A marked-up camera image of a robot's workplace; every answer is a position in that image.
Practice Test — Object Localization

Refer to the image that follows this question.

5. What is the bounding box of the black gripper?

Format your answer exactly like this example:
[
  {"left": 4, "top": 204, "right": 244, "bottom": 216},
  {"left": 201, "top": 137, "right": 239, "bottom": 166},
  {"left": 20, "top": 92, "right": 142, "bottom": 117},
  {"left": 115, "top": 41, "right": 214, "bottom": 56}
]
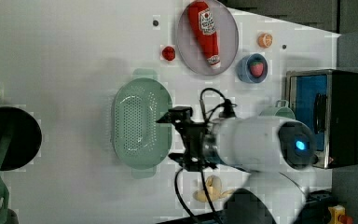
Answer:
[{"left": 157, "top": 106, "right": 217, "bottom": 171}]

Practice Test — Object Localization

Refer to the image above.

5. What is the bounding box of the green plastic strainer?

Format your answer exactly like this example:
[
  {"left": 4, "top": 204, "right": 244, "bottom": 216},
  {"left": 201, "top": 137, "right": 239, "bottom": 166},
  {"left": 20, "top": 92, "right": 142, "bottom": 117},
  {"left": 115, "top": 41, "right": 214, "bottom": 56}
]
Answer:
[{"left": 111, "top": 68, "right": 172, "bottom": 179}]

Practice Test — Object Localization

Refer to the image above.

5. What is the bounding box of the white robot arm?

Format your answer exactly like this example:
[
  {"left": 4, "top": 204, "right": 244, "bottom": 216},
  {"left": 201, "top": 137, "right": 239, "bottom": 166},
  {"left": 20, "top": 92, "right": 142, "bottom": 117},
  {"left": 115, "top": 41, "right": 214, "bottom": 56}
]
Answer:
[{"left": 158, "top": 106, "right": 317, "bottom": 224}]

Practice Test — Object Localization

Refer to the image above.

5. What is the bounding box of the peeled toy banana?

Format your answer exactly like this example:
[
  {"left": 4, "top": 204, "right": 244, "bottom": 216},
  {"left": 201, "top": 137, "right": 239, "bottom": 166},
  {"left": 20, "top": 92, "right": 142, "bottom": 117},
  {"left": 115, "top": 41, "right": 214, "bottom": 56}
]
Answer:
[{"left": 193, "top": 175, "right": 234, "bottom": 203}]

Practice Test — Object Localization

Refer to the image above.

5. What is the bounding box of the red toy tomato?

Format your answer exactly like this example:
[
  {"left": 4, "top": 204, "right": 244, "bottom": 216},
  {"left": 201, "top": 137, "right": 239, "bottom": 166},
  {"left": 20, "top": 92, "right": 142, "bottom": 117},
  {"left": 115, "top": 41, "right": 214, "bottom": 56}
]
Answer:
[{"left": 161, "top": 46, "right": 176, "bottom": 62}]

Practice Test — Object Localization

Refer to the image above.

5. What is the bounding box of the grey round plate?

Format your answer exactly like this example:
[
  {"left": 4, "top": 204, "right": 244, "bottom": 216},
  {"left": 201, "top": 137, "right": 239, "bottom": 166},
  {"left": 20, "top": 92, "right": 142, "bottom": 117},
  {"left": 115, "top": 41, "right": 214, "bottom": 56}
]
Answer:
[{"left": 176, "top": 0, "right": 239, "bottom": 76}]

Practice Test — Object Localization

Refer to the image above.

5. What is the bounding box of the blue bowl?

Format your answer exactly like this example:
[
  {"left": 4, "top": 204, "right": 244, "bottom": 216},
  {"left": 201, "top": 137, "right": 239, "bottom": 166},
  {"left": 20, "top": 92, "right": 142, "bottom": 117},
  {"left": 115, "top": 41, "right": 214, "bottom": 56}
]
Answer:
[{"left": 237, "top": 53, "right": 268, "bottom": 84}]

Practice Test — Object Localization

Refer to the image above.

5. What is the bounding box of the toy strawberry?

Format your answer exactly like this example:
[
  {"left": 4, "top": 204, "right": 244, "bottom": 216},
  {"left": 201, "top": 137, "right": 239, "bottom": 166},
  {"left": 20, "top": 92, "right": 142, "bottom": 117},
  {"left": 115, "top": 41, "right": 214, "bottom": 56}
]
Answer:
[{"left": 250, "top": 62, "right": 264, "bottom": 77}]

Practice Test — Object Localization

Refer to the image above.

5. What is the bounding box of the light green mug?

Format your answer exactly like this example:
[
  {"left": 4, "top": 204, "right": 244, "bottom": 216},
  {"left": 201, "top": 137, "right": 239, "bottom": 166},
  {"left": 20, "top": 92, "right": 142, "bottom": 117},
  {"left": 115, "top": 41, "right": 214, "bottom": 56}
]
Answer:
[{"left": 260, "top": 100, "right": 296, "bottom": 119}]

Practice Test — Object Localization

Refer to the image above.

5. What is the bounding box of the red ketchup bottle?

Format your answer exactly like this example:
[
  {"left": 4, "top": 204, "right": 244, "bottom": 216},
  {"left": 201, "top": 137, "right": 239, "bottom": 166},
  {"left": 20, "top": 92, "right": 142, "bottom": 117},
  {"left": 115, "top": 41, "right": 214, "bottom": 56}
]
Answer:
[{"left": 187, "top": 1, "right": 221, "bottom": 69}]

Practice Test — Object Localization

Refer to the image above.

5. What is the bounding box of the black frying pan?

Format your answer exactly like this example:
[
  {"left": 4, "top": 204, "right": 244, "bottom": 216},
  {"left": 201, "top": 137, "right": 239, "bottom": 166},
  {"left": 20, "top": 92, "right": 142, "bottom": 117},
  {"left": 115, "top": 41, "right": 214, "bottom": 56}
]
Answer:
[{"left": 0, "top": 106, "right": 42, "bottom": 171}]

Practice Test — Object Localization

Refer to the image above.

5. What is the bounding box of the black silver toaster oven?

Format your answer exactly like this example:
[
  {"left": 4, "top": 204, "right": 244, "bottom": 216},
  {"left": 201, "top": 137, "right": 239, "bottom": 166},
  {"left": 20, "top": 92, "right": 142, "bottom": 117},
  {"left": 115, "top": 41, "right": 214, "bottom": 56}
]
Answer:
[{"left": 285, "top": 69, "right": 358, "bottom": 169}]

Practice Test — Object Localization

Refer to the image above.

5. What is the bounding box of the yellow red object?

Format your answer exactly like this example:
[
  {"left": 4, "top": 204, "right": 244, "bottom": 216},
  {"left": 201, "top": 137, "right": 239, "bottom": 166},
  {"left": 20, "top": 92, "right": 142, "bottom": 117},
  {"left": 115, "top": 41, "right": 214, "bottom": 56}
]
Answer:
[{"left": 328, "top": 205, "right": 353, "bottom": 224}]

